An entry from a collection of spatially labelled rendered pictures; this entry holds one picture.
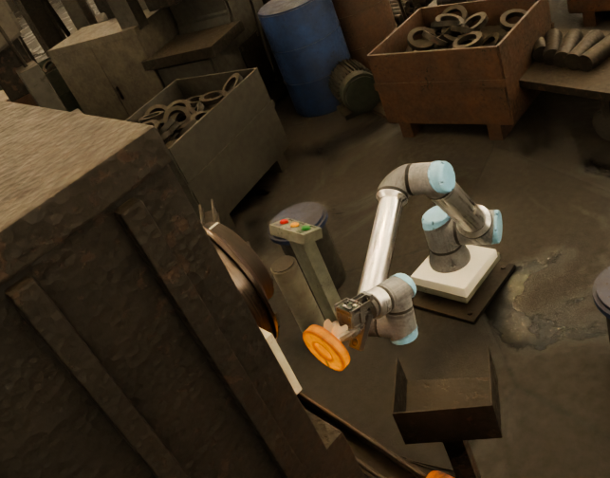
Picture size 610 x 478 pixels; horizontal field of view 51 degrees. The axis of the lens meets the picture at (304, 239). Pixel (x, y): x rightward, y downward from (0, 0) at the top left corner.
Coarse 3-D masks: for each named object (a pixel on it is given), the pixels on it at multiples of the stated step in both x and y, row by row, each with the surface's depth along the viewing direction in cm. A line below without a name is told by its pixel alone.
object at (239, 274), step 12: (204, 228) 160; (216, 240) 158; (228, 252) 157; (228, 264) 157; (240, 264) 157; (240, 276) 158; (240, 288) 157; (252, 288) 159; (252, 300) 159; (264, 300) 160; (252, 312) 160; (264, 312) 163; (264, 324) 164; (276, 324) 167; (276, 336) 172
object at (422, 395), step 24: (408, 384) 191; (432, 384) 188; (456, 384) 186; (480, 384) 184; (408, 408) 184; (432, 408) 182; (456, 408) 165; (480, 408) 163; (408, 432) 174; (432, 432) 173; (456, 432) 171; (480, 432) 169; (456, 456) 190
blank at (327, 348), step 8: (312, 328) 181; (320, 328) 180; (304, 336) 185; (312, 336) 181; (320, 336) 178; (328, 336) 178; (312, 344) 185; (320, 344) 187; (328, 344) 177; (336, 344) 177; (312, 352) 189; (320, 352) 187; (328, 352) 187; (336, 352) 177; (344, 352) 178; (320, 360) 190; (328, 360) 185; (336, 360) 181; (344, 360) 179; (336, 368) 184
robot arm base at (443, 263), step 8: (456, 248) 287; (464, 248) 291; (432, 256) 294; (440, 256) 289; (448, 256) 288; (456, 256) 288; (464, 256) 289; (432, 264) 295; (440, 264) 290; (448, 264) 289; (456, 264) 288; (464, 264) 289; (440, 272) 292; (448, 272) 290
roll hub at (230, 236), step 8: (208, 224) 177; (216, 232) 171; (224, 232) 171; (232, 232) 171; (232, 240) 169; (240, 240) 170; (240, 248) 169; (248, 248) 169; (248, 256) 169; (256, 256) 170; (248, 264) 168; (256, 264) 169; (256, 272) 169; (264, 272) 171; (264, 280) 171; (264, 288) 173; (272, 288) 176
